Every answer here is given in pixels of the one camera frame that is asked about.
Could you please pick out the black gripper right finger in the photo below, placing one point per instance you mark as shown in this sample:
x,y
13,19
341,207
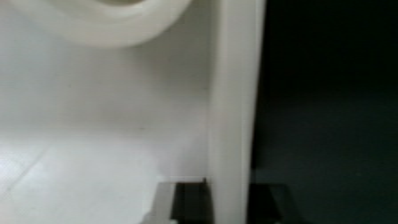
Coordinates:
x,y
272,208

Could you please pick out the white square tabletop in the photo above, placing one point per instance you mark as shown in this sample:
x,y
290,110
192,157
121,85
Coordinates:
x,y
128,75

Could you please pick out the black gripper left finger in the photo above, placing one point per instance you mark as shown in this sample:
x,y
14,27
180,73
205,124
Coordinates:
x,y
182,203

